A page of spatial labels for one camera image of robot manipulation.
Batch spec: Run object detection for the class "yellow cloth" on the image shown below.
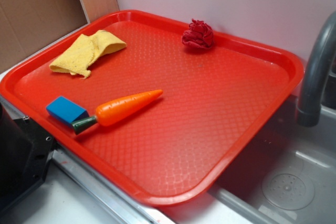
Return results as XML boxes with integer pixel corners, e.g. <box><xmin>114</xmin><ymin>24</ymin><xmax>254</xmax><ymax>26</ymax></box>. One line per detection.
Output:
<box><xmin>49</xmin><ymin>30</ymin><xmax>127</xmax><ymax>79</ymax></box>

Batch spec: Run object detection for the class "crumpled red cloth ball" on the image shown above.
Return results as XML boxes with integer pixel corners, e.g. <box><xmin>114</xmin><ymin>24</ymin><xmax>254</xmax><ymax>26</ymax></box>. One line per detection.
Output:
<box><xmin>182</xmin><ymin>19</ymin><xmax>214</xmax><ymax>50</ymax></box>

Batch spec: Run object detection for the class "orange toy carrot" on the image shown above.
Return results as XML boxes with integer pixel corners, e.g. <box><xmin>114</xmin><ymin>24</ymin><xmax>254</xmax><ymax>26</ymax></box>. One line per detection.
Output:
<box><xmin>71</xmin><ymin>89</ymin><xmax>164</xmax><ymax>134</ymax></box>

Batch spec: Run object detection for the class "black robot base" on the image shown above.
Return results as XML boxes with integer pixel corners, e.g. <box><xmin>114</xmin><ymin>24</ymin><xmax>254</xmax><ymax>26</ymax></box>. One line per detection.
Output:
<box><xmin>1</xmin><ymin>105</ymin><xmax>56</xmax><ymax>215</ymax></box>

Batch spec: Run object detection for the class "blue rectangular block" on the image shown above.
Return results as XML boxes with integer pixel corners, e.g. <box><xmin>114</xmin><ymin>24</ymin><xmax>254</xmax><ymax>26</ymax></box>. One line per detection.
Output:
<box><xmin>46</xmin><ymin>96</ymin><xmax>89</xmax><ymax>127</ymax></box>

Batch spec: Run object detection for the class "grey sink faucet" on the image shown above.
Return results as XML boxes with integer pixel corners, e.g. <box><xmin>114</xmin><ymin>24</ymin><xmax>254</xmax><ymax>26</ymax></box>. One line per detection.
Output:
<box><xmin>296</xmin><ymin>12</ymin><xmax>335</xmax><ymax>127</ymax></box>

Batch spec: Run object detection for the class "red plastic tray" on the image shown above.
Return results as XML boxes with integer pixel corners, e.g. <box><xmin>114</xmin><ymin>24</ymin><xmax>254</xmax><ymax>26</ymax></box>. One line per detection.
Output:
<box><xmin>1</xmin><ymin>10</ymin><xmax>303</xmax><ymax>206</ymax></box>

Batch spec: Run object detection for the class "grey plastic sink basin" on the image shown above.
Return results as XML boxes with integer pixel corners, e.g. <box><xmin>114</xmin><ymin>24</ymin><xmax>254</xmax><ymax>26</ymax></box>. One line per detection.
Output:
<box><xmin>207</xmin><ymin>95</ymin><xmax>336</xmax><ymax>224</ymax></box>

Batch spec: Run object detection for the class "brown cardboard panel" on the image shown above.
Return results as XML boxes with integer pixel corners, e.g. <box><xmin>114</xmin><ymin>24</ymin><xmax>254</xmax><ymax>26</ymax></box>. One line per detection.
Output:
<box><xmin>1</xmin><ymin>0</ymin><xmax>119</xmax><ymax>72</ymax></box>

